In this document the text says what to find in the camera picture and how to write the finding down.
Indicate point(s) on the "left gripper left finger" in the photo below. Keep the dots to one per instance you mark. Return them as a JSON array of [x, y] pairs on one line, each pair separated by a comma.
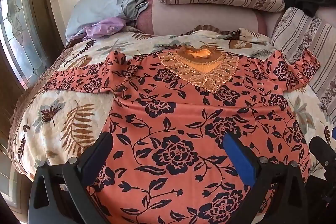
[[59, 192]]

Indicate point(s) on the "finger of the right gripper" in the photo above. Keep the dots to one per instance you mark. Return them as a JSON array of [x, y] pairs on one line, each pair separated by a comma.
[[334, 133]]

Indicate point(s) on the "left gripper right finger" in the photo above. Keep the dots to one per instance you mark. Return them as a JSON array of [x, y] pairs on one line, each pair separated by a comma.
[[289, 203]]

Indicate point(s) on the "orange black floral garment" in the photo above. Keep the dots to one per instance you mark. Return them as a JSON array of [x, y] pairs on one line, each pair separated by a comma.
[[170, 112]]

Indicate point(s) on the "cream leaf pattern blanket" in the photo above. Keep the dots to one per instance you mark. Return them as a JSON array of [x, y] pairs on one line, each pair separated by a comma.
[[48, 125]]

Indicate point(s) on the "stained glass window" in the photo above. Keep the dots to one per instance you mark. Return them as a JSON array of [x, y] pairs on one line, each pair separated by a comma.
[[21, 43]]

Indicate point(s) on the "purple floral cloth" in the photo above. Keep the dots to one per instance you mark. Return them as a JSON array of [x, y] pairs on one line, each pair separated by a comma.
[[106, 27]]

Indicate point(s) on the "pink mauve large pillow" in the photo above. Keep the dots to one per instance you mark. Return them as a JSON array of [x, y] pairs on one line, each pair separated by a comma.
[[160, 19]]

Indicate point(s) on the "grey blue pillow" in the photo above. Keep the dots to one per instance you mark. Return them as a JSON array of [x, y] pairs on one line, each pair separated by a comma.
[[87, 12]]

